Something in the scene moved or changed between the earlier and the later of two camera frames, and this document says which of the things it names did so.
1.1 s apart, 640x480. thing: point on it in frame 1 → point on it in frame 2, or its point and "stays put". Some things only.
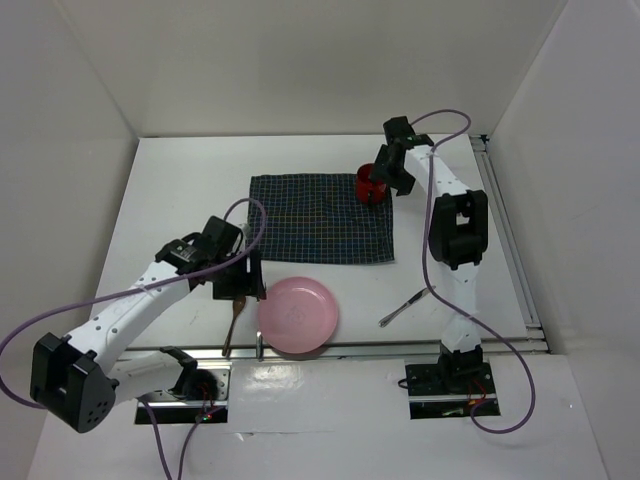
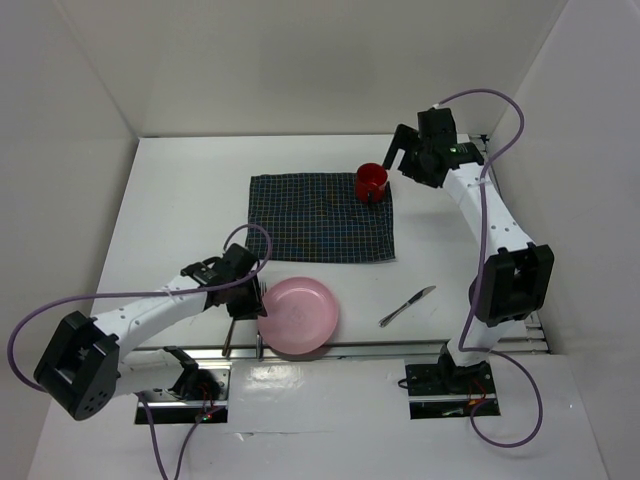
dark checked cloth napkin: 321,219 stays put
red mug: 368,190 stays put
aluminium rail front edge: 215,353 stays put
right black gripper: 404,184 → 404,135
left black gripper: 248,283 → 253,304
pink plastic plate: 298,315 stays put
